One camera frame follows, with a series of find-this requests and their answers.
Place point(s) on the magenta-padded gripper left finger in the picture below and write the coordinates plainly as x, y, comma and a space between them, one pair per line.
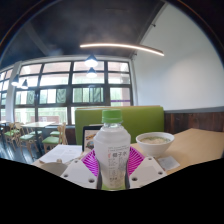
78, 173

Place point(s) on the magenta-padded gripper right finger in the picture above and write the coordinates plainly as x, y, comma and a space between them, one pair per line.
146, 171

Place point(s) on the green-capped clear drink bottle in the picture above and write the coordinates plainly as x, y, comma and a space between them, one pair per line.
111, 150

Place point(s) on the small white packet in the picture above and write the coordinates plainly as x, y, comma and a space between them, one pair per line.
168, 162

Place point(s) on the white paper sheet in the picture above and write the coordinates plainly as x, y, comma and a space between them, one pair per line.
60, 152

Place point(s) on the white ceramic bowl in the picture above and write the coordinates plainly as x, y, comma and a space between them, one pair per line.
155, 145

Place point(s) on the black-framed tablet with colourful screen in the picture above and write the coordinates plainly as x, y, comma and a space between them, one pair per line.
88, 136

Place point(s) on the group of green-seated wooden chairs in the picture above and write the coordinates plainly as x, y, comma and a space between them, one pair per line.
50, 140

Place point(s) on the green upholstered bench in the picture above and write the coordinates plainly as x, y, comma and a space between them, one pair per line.
140, 120

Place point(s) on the wooden dining table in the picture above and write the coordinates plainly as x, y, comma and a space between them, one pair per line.
36, 124

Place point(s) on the group of dark pendant lamps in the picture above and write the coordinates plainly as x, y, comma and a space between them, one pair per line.
91, 62

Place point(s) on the long curved ceiling light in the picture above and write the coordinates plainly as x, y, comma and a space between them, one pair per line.
123, 45

